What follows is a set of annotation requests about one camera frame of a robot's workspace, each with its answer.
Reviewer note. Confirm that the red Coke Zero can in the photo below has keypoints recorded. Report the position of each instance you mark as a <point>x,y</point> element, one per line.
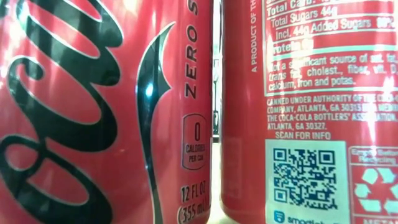
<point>93,124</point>

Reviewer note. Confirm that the red Coca-Cola can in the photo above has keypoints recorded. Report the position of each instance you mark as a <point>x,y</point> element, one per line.
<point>311,118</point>

